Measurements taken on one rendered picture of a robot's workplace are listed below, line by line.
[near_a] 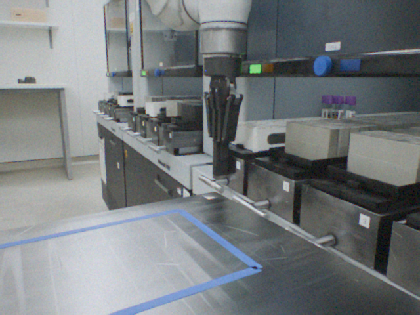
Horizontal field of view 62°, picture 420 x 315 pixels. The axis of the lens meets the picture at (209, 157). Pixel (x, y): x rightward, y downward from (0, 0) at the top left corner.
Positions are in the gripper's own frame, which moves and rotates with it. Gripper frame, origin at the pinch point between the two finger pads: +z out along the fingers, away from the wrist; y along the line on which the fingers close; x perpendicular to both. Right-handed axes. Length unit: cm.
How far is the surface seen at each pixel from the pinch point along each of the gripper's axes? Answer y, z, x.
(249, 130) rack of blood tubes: -2.8, -5.9, -5.0
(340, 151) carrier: -20.9, -4.6, -11.5
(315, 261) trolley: -43.9, -1.8, 14.2
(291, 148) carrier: -11.4, -3.5, -8.9
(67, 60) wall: 350, -34, 2
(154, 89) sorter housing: 94, -11, -14
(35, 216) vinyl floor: 200, 80, 42
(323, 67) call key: -20.9, -18.0, -6.4
